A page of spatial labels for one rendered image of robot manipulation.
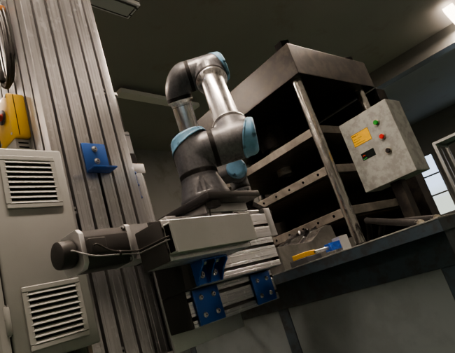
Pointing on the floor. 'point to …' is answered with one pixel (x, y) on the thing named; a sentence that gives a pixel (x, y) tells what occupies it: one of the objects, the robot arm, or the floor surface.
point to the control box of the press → (386, 151)
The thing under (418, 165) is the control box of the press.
